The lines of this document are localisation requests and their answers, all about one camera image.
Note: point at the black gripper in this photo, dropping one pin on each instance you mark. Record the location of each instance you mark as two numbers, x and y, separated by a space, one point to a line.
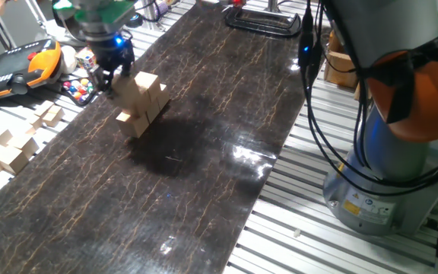
110 51

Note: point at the silver orange robot arm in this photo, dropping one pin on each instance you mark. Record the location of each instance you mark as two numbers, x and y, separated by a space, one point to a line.
386 160

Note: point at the pile of spare wooden blocks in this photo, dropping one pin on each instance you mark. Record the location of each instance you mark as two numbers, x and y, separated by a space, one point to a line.
17 127

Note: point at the green billiard ball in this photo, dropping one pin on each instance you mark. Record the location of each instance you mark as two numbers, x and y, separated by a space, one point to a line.
89 90

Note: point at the yellow billiard ball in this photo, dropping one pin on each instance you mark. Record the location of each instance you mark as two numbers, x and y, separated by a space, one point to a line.
84 81

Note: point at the rubiks cube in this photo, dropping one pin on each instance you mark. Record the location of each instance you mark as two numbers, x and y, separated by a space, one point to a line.
85 59

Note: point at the red billiard ball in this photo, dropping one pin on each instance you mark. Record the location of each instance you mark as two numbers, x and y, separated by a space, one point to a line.
82 91

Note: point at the white billiard ball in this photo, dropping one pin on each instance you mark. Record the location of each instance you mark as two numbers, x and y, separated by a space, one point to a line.
75 83

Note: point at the black triangle ball rack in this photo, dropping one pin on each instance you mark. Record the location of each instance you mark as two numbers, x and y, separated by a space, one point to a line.
84 102

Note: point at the orange billiard ball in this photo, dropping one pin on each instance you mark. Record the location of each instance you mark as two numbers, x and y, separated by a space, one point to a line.
77 96

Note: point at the blue billiard ball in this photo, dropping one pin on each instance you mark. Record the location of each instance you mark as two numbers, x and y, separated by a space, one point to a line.
72 90

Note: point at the maroon billiard ball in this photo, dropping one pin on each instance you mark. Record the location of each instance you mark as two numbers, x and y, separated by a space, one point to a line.
67 84

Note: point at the white round ball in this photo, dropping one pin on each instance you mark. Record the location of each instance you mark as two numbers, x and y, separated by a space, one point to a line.
68 59

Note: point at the black round puck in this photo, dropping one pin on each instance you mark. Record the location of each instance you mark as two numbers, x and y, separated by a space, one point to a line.
134 21

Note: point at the green mounting plate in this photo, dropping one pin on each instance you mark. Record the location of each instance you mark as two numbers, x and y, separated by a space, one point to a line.
105 13

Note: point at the black orange teach pendant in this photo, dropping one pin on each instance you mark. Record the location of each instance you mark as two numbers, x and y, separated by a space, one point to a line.
17 72

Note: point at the dark marble pattern mat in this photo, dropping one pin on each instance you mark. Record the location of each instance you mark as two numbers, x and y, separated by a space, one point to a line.
211 152

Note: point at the metal stand pole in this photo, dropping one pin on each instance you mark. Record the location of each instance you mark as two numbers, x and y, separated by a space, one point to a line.
273 4

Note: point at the black connector blue light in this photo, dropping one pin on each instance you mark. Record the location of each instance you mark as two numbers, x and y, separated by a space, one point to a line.
305 47

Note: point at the small white scrap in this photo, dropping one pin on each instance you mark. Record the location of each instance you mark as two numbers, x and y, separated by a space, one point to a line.
297 232

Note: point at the brown wooden plank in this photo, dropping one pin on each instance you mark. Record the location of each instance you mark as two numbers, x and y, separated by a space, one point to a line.
357 93

